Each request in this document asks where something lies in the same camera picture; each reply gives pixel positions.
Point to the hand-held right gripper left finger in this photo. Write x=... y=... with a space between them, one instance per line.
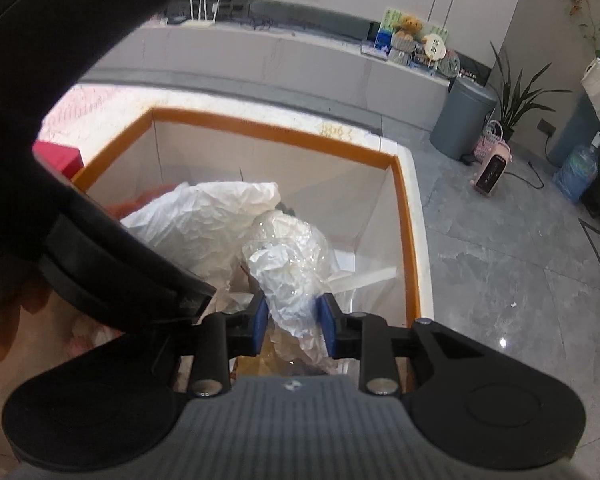
x=260 y=322

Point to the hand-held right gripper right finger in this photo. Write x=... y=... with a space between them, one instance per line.
x=326 y=325

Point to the orange cardboard box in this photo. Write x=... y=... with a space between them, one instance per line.
x=280 y=132

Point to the person's left hand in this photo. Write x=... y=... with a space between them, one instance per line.
x=0 y=310

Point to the red box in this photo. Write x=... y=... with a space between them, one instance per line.
x=57 y=157

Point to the white router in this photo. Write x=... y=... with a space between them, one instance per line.
x=202 y=15

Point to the pink space heater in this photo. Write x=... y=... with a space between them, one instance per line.
x=492 y=172

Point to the pink woven basket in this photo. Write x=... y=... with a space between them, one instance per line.
x=487 y=142

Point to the grey trash can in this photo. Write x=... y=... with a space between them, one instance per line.
x=462 y=115

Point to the white marble television console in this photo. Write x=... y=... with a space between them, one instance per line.
x=280 y=70

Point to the blue water bottle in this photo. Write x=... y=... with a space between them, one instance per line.
x=577 y=170

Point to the white round fan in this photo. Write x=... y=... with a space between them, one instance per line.
x=434 y=46

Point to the snake plant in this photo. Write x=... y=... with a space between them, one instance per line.
x=517 y=95

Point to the brown teddy bear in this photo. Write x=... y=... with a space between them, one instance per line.
x=407 y=27

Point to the trailing vine plant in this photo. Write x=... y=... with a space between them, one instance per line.
x=575 y=0

